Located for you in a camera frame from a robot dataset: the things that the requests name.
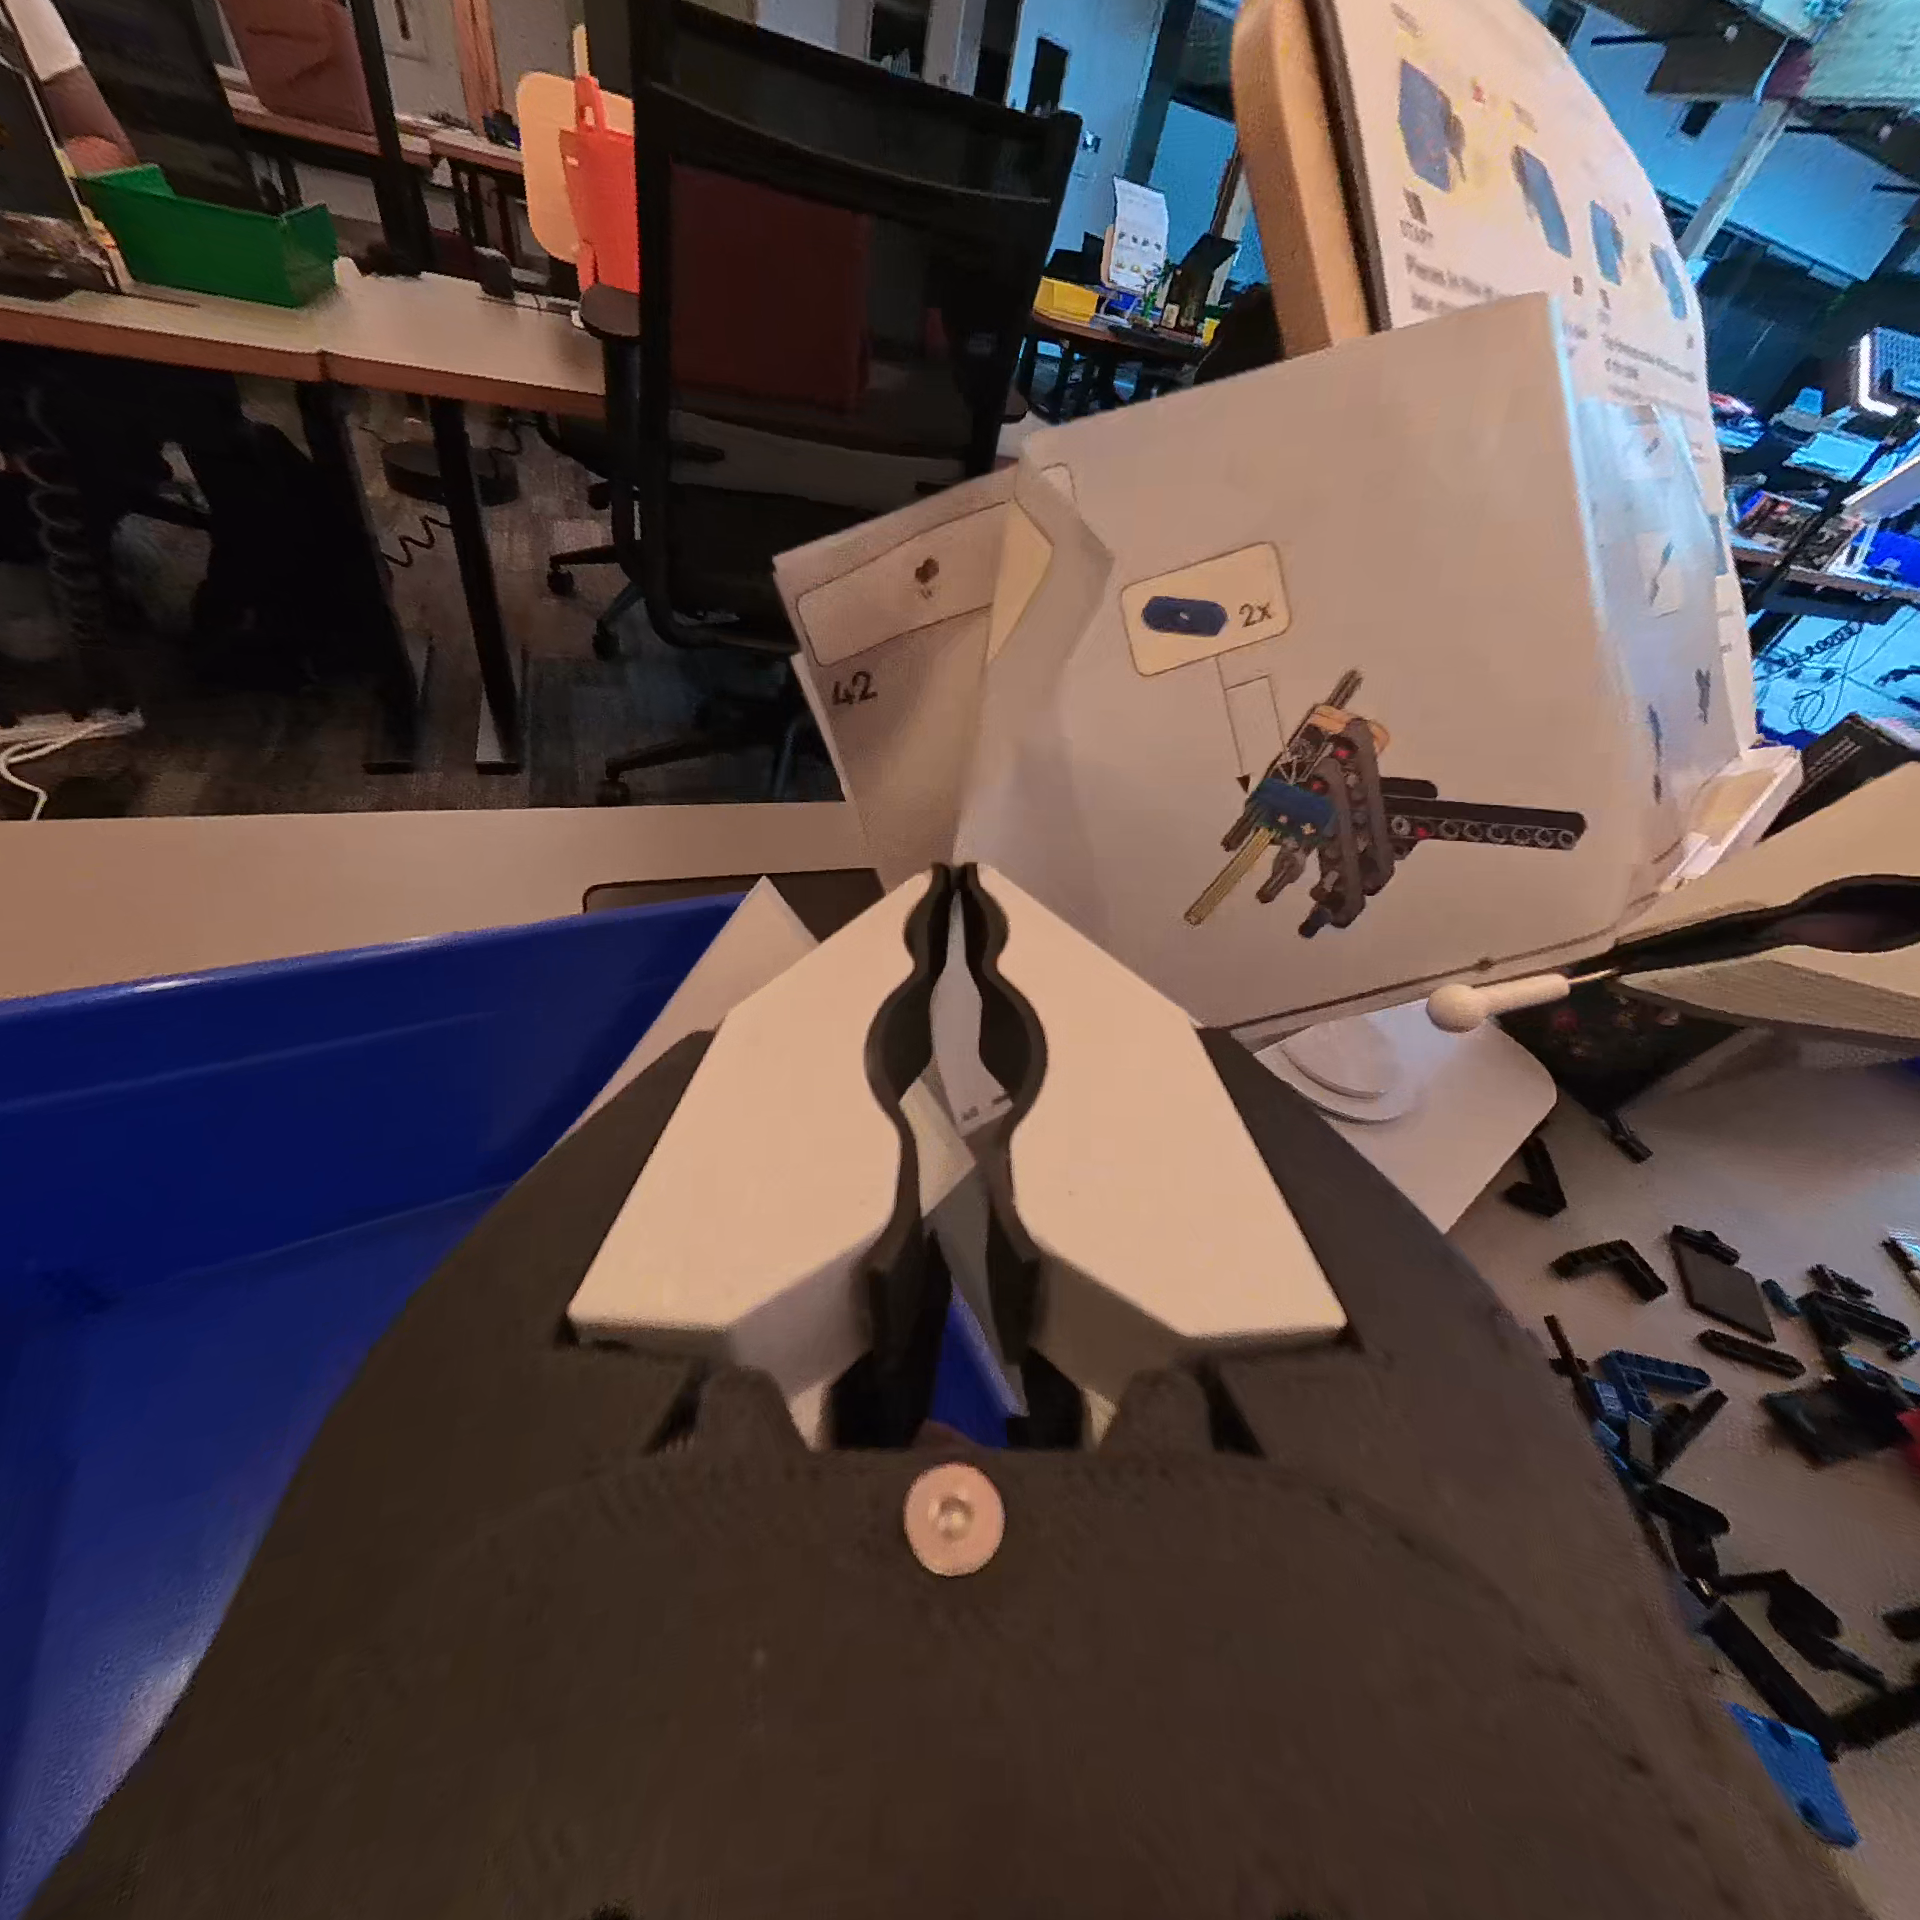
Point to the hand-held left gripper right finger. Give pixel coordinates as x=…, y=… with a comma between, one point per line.
x=1185, y=1185

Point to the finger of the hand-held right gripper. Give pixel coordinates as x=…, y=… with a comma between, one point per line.
x=1829, y=856
x=1829, y=1004

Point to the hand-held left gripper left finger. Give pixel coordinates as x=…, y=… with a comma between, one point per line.
x=734, y=1185

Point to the instruction booklet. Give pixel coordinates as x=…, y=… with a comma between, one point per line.
x=1426, y=524

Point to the grey desk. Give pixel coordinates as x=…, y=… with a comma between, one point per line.
x=1771, y=1155

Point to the black hinged toy panel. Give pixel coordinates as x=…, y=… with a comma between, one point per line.
x=1724, y=1290

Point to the white book stand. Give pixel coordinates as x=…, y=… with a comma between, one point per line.
x=1484, y=1108

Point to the black angled toy beam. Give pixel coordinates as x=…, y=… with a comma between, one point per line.
x=1612, y=1267
x=1539, y=1185

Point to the black thin toy beam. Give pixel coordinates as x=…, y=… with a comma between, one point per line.
x=1756, y=1353

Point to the heap of black blue beams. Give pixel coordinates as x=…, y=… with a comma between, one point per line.
x=1815, y=1411

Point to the blue storage bin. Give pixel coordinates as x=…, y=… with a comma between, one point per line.
x=225, y=1200

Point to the blue flat toy panel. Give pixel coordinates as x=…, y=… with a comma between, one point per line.
x=1793, y=1770

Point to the black office chair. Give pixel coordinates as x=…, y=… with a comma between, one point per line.
x=810, y=299

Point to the green storage bin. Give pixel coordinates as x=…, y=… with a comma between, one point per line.
x=212, y=241

